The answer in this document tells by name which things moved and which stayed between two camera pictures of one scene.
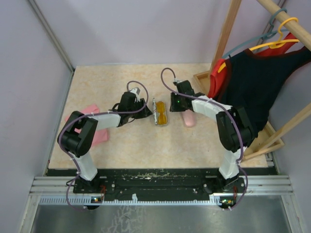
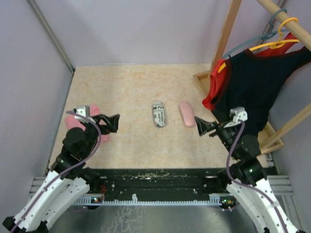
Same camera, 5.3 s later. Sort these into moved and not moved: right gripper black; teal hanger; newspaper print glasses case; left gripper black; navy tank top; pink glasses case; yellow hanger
Moved: right gripper black; left gripper black; newspaper print glasses case
Not moved: navy tank top; pink glasses case; teal hanger; yellow hanger
